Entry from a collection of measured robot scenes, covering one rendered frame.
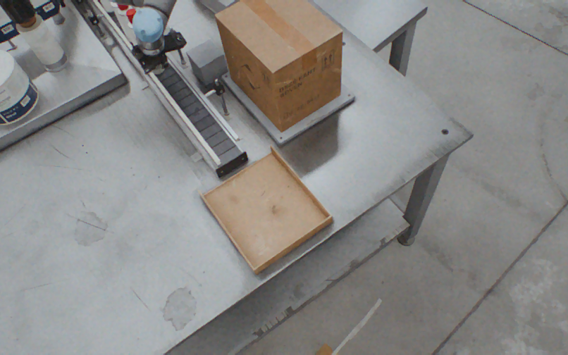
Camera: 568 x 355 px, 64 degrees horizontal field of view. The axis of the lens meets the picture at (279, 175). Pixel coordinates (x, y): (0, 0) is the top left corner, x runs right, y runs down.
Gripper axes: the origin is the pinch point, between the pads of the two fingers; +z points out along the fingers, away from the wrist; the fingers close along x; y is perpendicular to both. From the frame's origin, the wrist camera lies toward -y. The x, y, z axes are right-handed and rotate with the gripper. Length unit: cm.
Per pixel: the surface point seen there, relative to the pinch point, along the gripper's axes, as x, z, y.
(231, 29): 9.5, -26.9, -18.5
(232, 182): 46.1, -15.1, 3.3
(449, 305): 139, 28, -52
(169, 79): 4.9, 3.4, -0.1
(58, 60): -22.5, 15.1, 27.7
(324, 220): 69, -32, -10
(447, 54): 49, 80, -156
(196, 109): 20.0, -5.3, -0.9
